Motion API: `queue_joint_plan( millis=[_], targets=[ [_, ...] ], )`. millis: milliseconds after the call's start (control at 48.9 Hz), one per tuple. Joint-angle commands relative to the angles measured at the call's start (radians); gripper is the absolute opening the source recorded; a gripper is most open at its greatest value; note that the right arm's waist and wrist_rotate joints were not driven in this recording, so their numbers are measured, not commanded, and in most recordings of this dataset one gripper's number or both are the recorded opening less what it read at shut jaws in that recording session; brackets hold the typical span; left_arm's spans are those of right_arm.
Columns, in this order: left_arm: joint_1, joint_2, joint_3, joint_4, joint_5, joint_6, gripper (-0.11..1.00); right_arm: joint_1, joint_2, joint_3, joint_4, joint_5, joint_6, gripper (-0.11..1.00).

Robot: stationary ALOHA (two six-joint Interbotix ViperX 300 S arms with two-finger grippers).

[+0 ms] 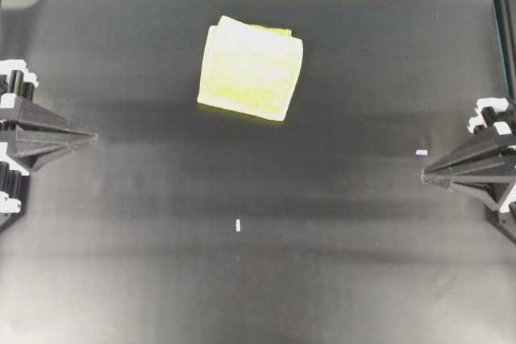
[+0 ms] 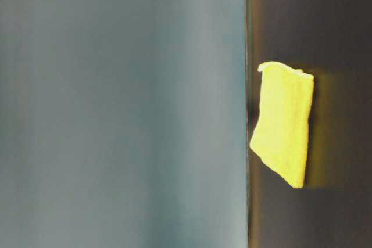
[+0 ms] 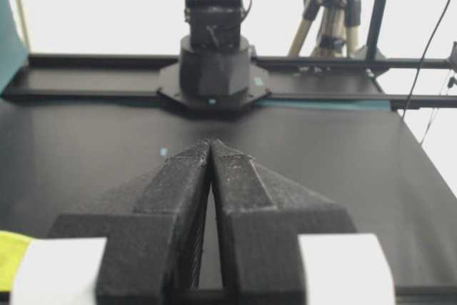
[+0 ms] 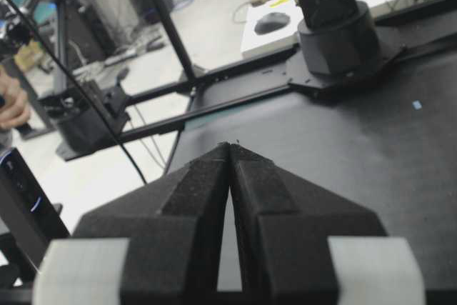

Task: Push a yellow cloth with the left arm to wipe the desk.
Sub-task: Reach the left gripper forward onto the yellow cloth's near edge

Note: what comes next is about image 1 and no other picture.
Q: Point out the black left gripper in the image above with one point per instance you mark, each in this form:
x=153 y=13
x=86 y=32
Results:
x=32 y=151

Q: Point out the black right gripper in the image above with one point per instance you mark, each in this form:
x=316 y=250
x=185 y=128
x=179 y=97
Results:
x=480 y=166

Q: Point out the yellow folded cloth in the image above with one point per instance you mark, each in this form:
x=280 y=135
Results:
x=250 y=69

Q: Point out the black aluminium frame post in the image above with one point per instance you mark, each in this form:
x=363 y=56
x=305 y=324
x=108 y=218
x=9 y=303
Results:
x=505 y=17

